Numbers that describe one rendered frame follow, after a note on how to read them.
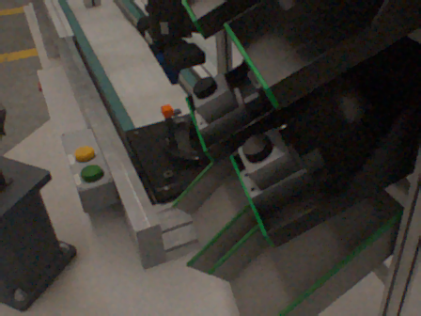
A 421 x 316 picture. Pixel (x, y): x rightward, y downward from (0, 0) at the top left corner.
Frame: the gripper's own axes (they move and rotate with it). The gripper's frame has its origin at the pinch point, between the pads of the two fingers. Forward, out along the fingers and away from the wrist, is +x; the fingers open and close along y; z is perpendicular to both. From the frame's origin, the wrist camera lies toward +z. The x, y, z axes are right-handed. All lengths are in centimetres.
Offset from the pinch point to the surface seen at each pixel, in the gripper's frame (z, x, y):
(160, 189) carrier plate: -8.0, 18.2, -9.8
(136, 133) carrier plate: -6.5, 18.3, 9.6
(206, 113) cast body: -5.9, -9.2, -30.0
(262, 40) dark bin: -3.0, -21.0, -38.2
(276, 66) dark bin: -4.3, -20.9, -43.0
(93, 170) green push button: -17.7, 18.1, 1.3
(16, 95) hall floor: -35, 118, 232
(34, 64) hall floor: -18, 118, 273
